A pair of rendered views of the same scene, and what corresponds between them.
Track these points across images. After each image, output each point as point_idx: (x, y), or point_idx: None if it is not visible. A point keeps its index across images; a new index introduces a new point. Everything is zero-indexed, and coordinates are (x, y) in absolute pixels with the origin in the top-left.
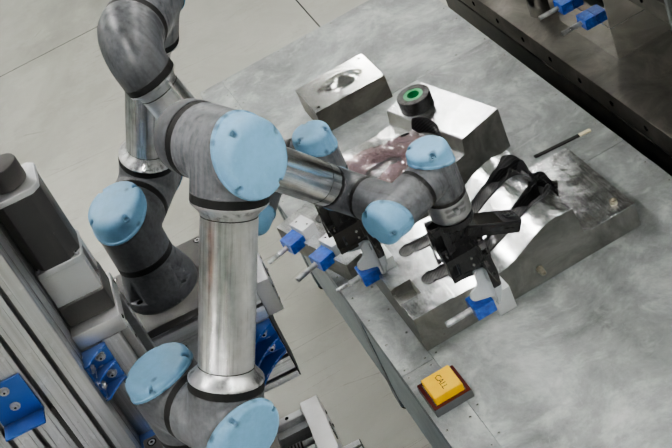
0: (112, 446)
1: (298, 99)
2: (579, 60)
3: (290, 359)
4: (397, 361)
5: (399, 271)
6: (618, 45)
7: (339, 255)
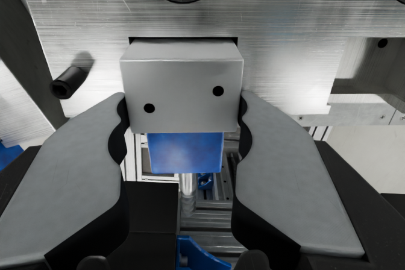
0: None
1: None
2: None
3: (177, 211)
4: (352, 117)
5: (275, 50)
6: None
7: (0, 133)
